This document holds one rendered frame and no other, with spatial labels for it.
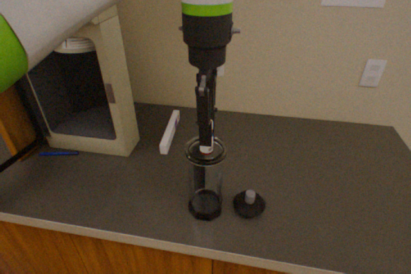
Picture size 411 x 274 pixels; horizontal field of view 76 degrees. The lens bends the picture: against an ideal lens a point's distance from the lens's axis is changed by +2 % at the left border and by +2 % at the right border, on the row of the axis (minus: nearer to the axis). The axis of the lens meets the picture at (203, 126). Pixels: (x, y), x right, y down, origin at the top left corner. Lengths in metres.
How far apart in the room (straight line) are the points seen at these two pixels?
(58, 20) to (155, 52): 0.91
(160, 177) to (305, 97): 0.73
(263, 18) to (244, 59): 0.18
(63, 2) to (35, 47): 0.07
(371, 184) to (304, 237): 0.34
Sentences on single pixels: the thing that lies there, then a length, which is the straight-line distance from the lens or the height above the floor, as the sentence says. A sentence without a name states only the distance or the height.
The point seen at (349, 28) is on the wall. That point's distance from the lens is 1.18.
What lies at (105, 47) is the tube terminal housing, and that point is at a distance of 0.82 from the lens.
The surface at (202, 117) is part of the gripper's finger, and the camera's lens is 0.54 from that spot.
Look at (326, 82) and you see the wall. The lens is 1.24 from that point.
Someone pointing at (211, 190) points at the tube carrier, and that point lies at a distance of 0.70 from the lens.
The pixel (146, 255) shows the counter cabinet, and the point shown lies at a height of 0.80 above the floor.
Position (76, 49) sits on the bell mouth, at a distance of 0.90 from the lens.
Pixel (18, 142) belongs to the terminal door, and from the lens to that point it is 1.06.
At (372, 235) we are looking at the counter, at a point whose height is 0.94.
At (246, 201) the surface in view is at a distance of 0.79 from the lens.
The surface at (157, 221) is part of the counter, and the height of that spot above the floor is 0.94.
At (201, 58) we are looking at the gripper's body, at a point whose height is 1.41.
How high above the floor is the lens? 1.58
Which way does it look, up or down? 34 degrees down
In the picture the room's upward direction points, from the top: straight up
